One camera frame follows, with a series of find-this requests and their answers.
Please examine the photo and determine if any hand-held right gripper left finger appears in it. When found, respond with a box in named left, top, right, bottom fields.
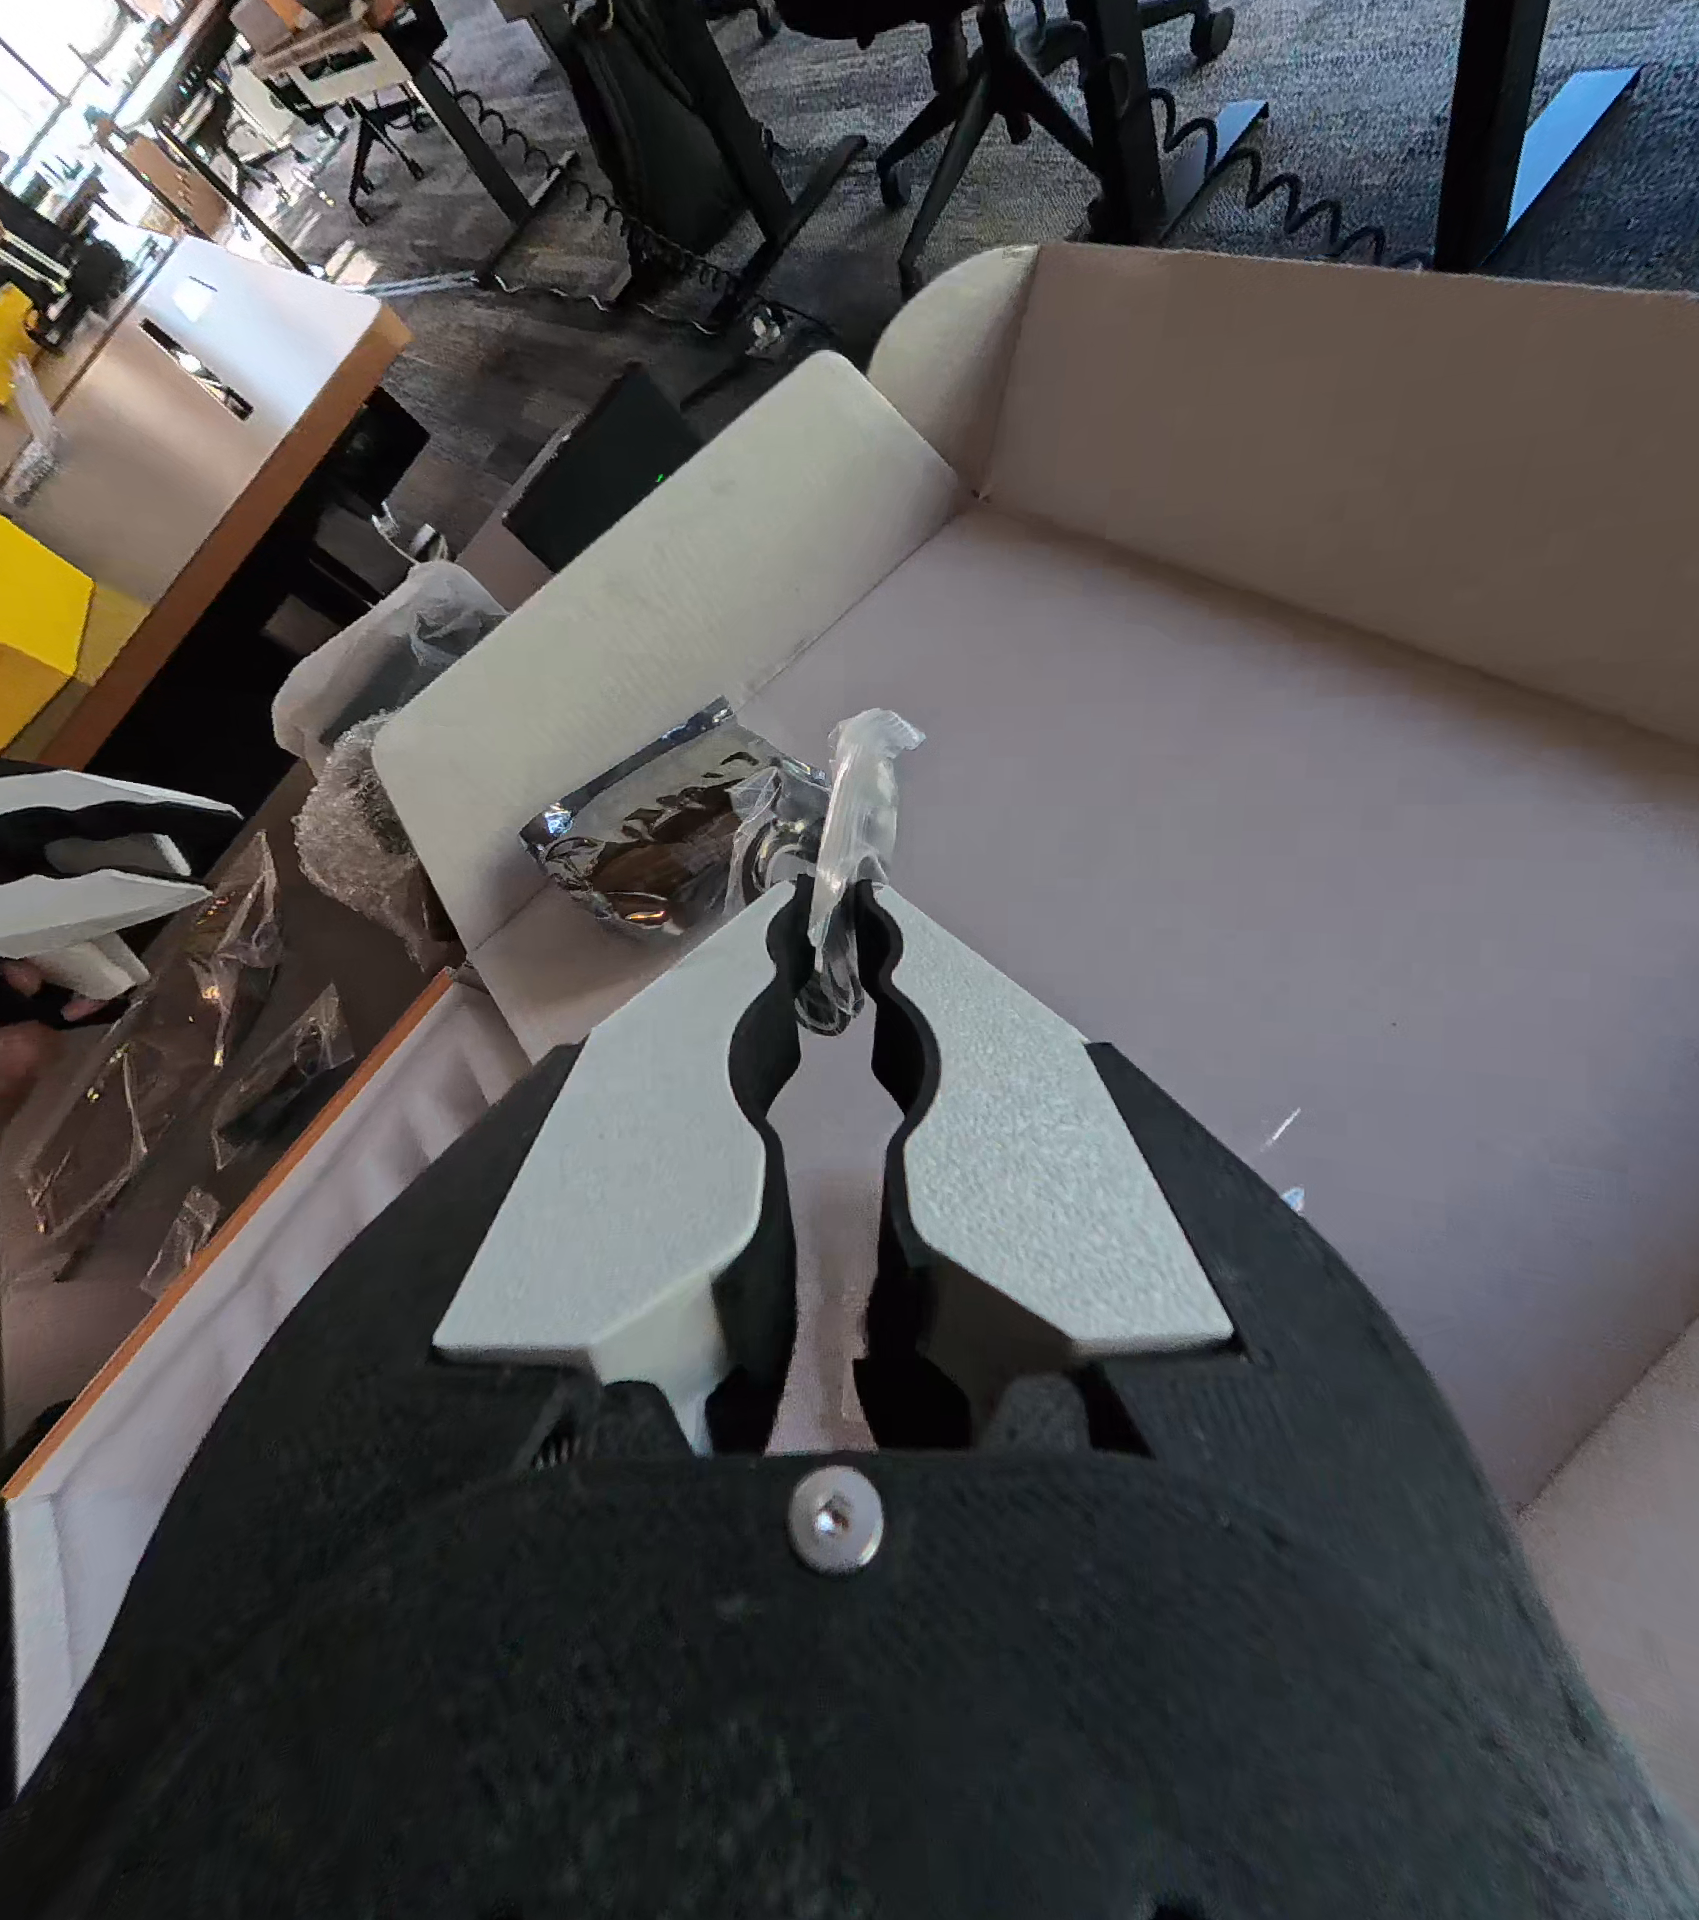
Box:
left=434, top=885, right=816, bottom=1456

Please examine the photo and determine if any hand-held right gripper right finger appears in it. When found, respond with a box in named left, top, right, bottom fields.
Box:
left=857, top=879, right=1234, bottom=1451

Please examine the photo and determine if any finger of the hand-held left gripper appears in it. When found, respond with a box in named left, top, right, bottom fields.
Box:
left=0, top=757, right=244, bottom=892
left=0, top=869, right=220, bottom=992

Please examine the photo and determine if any orange cardboard box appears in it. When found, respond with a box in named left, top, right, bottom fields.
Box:
left=0, top=242, right=1699, bottom=1920

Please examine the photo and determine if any small clear bag black part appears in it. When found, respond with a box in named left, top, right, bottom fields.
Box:
left=791, top=707, right=925, bottom=1037

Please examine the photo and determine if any wood edged desk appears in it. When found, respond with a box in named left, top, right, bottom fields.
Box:
left=0, top=233, right=420, bottom=772

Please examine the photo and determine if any black desk leg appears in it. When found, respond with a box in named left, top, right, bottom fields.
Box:
left=1433, top=0, right=1645, bottom=276
left=1067, top=0, right=1268, bottom=249

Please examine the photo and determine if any bubble wrapped part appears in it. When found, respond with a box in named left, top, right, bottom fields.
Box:
left=299, top=713, right=472, bottom=964

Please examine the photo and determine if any silver foil bag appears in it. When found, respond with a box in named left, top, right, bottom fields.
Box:
left=523, top=695, right=834, bottom=947

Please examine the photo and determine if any black computer box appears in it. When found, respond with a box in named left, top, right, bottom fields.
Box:
left=499, top=364, right=706, bottom=572

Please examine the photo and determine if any black coiled cable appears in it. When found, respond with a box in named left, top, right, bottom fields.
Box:
left=1154, top=83, right=1433, bottom=271
left=545, top=150, right=799, bottom=341

